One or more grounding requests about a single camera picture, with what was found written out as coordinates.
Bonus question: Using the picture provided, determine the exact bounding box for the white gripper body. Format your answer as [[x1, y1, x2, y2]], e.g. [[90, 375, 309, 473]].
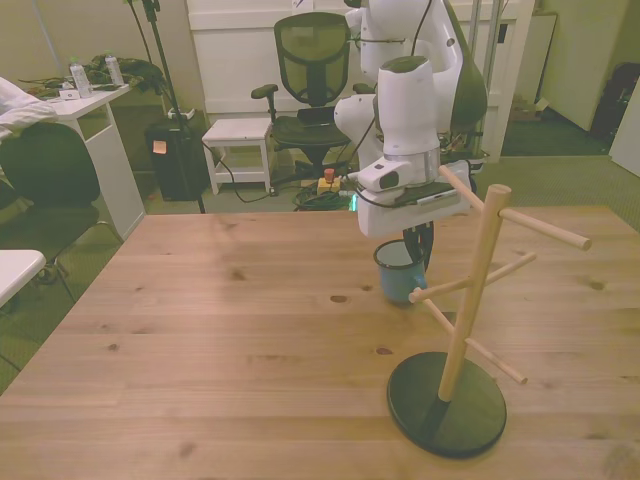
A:
[[356, 159, 474, 239]]

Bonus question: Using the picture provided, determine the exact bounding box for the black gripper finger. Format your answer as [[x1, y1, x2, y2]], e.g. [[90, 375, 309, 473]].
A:
[[419, 222, 437, 275], [402, 227, 420, 264]]

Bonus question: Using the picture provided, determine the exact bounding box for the blue enamel mug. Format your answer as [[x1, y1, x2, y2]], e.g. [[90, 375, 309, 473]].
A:
[[372, 240, 430, 306]]

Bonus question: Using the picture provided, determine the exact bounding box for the wooden mug tree black base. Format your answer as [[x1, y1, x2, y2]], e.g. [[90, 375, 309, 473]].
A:
[[386, 164, 593, 460]]

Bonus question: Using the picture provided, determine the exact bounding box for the yellow emergency stop button box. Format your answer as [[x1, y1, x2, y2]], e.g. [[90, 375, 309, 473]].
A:
[[316, 168, 344, 197]]

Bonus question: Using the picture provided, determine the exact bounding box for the black laptop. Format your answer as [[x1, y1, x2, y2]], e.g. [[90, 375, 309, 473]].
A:
[[297, 106, 337, 127]]

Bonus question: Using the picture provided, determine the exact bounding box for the cardboard box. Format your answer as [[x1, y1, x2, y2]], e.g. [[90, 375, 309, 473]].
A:
[[509, 93, 551, 123]]

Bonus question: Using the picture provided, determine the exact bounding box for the black mesh office chair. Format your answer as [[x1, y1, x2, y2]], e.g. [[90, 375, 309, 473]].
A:
[[250, 12, 379, 194]]

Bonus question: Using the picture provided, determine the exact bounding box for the small white side table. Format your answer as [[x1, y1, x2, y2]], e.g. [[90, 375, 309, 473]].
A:
[[201, 118, 275, 196]]

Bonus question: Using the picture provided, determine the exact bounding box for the aluminium pole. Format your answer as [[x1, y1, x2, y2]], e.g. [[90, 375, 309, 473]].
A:
[[467, 0, 506, 159]]

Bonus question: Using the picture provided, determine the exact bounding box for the black box-shaped case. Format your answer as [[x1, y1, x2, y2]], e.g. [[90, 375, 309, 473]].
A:
[[144, 122, 210, 202]]

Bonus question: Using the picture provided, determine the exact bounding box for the leaning white board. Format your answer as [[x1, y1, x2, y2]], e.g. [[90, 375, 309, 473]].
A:
[[529, 10, 609, 132]]

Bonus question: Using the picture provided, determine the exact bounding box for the large white panel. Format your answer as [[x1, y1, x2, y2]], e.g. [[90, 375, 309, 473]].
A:
[[608, 82, 640, 179]]

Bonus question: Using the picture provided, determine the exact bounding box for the white desk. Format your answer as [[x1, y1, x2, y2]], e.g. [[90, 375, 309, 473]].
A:
[[47, 82, 147, 239]]

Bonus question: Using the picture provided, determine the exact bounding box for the black tripod stand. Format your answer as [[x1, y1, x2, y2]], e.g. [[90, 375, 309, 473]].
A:
[[122, 0, 207, 215]]

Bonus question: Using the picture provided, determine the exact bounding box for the camouflage cloth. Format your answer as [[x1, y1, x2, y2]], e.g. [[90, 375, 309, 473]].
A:
[[82, 55, 169, 95]]

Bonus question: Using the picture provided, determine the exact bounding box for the clear plastic water bottle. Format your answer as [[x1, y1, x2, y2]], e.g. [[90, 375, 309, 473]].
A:
[[103, 49, 124, 87], [68, 56, 94, 100]]

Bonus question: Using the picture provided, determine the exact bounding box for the black padded chair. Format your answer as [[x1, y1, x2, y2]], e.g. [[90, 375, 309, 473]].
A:
[[0, 121, 126, 306]]

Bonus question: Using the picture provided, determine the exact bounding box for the white table corner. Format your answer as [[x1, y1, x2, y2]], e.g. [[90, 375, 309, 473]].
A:
[[0, 248, 47, 309]]

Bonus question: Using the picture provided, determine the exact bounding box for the person's arm white sleeve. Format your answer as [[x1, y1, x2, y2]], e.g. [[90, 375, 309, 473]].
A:
[[0, 75, 60, 146]]

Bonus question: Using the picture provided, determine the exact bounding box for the coiled dark cable bundle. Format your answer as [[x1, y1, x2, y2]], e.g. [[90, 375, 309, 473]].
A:
[[292, 185, 357, 212]]

